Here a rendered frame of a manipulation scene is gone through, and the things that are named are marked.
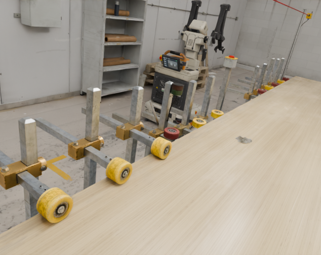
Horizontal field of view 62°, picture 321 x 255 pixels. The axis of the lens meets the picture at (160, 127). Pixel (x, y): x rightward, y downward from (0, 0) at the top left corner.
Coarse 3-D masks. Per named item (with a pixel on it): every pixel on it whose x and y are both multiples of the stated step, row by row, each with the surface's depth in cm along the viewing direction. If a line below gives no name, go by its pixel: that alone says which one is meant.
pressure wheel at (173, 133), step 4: (168, 128) 139; (172, 128) 140; (164, 132) 137; (168, 132) 135; (172, 132) 136; (176, 132) 136; (164, 136) 137; (168, 136) 135; (172, 136) 135; (176, 136) 136
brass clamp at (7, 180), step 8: (40, 160) 86; (0, 168) 79; (16, 168) 80; (24, 168) 81; (32, 168) 83; (40, 168) 86; (0, 176) 78; (8, 176) 78; (16, 176) 80; (0, 184) 80; (8, 184) 78; (16, 184) 81
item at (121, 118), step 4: (112, 116) 159; (116, 116) 157; (120, 116) 156; (124, 116) 157; (120, 120) 156; (124, 120) 154; (128, 120) 153; (144, 128) 147; (148, 128) 147; (144, 132) 147; (148, 132) 146; (160, 136) 141; (168, 140) 139; (172, 140) 138
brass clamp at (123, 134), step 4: (124, 124) 120; (128, 124) 121; (132, 124) 122; (140, 124) 123; (116, 128) 118; (120, 128) 116; (128, 128) 118; (132, 128) 119; (136, 128) 122; (140, 128) 124; (116, 132) 118; (120, 132) 117; (124, 132) 115; (128, 132) 118; (116, 136) 119; (120, 136) 118; (124, 136) 116; (128, 136) 119
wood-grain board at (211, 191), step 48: (288, 96) 246; (192, 144) 128; (240, 144) 136; (288, 144) 145; (96, 192) 87; (144, 192) 90; (192, 192) 94; (240, 192) 98; (288, 192) 103; (0, 240) 65; (48, 240) 67; (96, 240) 69; (144, 240) 72; (192, 240) 74; (240, 240) 77; (288, 240) 80
